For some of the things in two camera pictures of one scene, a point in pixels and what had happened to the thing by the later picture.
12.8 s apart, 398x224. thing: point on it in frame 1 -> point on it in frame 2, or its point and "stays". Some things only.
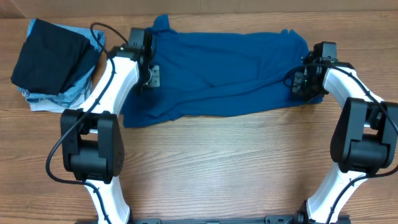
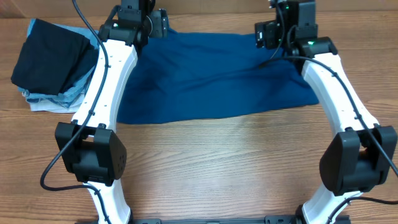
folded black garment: (52, 58) stays
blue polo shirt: (199, 72) stays
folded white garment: (50, 106) stays
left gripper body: (154, 78) -> (157, 25)
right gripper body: (298, 83) -> (298, 9)
